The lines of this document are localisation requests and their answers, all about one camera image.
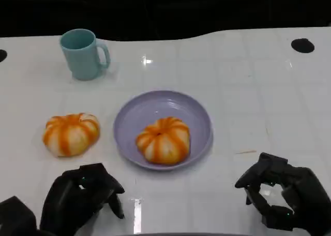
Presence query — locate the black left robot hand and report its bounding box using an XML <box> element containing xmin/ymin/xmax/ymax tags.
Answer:
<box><xmin>39</xmin><ymin>163</ymin><xmax>126</xmax><ymax>236</ymax></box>

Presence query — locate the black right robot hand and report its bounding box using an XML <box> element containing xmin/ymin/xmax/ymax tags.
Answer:
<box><xmin>234</xmin><ymin>152</ymin><xmax>328</xmax><ymax>236</ymax></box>

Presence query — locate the orange white toy bread roll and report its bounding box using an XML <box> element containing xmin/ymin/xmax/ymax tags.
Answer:
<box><xmin>136</xmin><ymin>116</ymin><xmax>191</xmax><ymax>166</ymax></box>
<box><xmin>42</xmin><ymin>113</ymin><xmax>101</xmax><ymax>158</ymax></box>

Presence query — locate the lilac plate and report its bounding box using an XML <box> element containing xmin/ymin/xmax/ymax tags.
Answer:
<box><xmin>113</xmin><ymin>90</ymin><xmax>214</xmax><ymax>171</ymax></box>

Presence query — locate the pale green mug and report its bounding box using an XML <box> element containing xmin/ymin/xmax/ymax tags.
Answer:
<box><xmin>59</xmin><ymin>28</ymin><xmax>111</xmax><ymax>81</ymax></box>

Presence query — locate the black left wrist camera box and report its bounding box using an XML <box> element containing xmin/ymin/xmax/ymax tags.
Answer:
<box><xmin>0</xmin><ymin>196</ymin><xmax>38</xmax><ymax>236</ymax></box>

